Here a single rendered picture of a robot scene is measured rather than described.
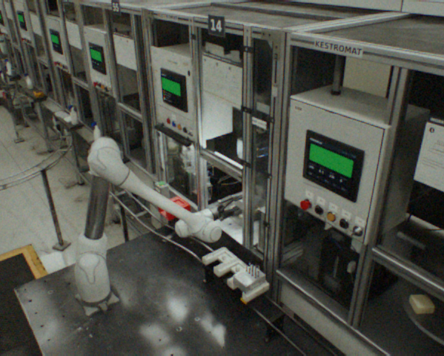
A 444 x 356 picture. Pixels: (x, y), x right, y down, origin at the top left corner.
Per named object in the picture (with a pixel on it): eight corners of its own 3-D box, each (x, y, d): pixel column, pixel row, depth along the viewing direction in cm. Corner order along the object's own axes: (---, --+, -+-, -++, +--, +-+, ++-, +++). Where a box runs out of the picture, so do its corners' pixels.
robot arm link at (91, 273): (79, 305, 208) (71, 273, 197) (78, 282, 223) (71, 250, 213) (112, 299, 212) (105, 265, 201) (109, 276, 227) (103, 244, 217)
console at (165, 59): (153, 123, 256) (146, 47, 234) (192, 113, 270) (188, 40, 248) (191, 144, 226) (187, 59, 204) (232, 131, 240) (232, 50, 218)
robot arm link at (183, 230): (199, 226, 229) (211, 231, 218) (174, 238, 221) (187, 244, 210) (193, 208, 226) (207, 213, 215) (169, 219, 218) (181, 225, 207)
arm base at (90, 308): (90, 322, 205) (87, 314, 203) (74, 297, 221) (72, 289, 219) (123, 306, 215) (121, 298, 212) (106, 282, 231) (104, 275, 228)
